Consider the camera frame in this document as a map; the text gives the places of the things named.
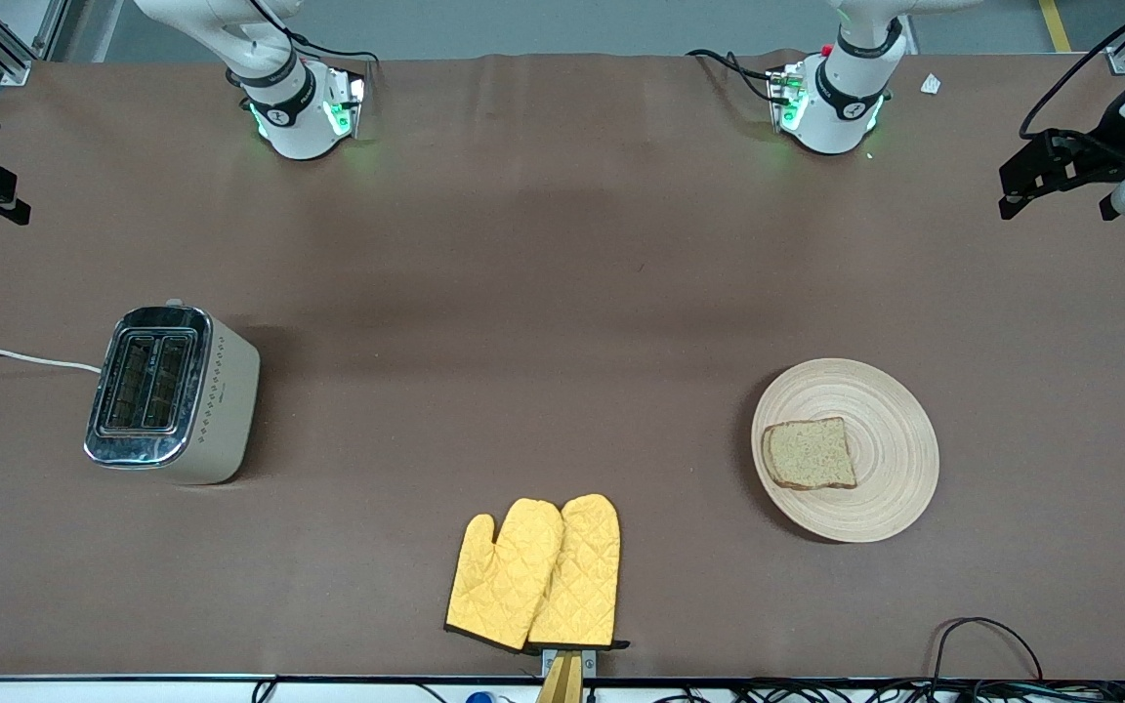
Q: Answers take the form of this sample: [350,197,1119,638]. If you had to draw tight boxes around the tangled black cables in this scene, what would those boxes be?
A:
[250,679,1125,703]

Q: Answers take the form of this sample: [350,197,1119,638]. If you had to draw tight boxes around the black base power cable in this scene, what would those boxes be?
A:
[248,0,381,69]
[687,48,780,104]

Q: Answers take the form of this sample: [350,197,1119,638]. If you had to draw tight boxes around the brown table cover mat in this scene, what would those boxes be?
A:
[0,49,1125,682]

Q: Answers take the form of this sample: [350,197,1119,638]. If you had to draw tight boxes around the round wooden plate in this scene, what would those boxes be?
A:
[751,358,940,544]

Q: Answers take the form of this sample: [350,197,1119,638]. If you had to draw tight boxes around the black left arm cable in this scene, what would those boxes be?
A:
[1019,0,1125,140]

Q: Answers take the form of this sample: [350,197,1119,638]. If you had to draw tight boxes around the white toaster power cord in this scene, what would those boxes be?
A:
[0,348,103,375]

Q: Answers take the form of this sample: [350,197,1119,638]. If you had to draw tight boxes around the cream and chrome toaster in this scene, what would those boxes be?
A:
[84,301,262,486]

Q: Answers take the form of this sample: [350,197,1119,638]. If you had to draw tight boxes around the brown bread slice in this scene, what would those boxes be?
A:
[761,417,858,491]

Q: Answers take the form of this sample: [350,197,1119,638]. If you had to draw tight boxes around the wooden stick with metal bracket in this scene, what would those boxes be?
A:
[535,646,599,703]

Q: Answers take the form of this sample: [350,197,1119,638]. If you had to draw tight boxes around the yellow quilted oven mitt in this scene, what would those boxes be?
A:
[444,498,564,653]
[526,493,631,652]

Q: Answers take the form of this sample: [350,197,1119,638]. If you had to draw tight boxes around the black looped cable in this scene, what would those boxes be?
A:
[931,616,1045,684]

